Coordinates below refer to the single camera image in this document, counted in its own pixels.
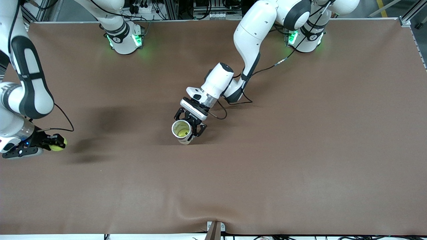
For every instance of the white power strip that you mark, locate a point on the white power strip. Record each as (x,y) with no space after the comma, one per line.
(143,13)

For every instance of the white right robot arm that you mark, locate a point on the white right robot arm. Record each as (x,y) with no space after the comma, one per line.
(30,83)

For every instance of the brown camera pole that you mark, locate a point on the brown camera pole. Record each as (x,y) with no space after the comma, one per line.
(213,233)

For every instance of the grey electronics unit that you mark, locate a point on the grey electronics unit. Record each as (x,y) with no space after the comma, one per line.
(217,15)

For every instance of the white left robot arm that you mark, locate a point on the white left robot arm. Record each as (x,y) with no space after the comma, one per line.
(253,36)

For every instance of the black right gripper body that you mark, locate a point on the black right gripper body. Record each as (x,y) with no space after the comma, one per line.
(40,139)

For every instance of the blue white tennis ball can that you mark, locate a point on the blue white tennis ball can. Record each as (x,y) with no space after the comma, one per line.
(186,141)

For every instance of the aluminium frame profile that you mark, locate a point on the aluminium frame profile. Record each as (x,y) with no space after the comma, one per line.
(405,20)
(45,11)

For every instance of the aluminium frame post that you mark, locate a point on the aluminium frame post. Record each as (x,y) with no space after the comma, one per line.
(171,8)

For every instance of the brown table mat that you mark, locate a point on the brown table mat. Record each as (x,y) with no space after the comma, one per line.
(213,186)

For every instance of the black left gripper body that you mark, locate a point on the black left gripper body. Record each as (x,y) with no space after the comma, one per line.
(191,115)

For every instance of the yellow tennis ball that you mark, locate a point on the yellow tennis ball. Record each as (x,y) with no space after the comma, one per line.
(182,133)
(57,149)

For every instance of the grey clamp bracket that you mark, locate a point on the grey clamp bracket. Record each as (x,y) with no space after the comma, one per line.
(223,227)

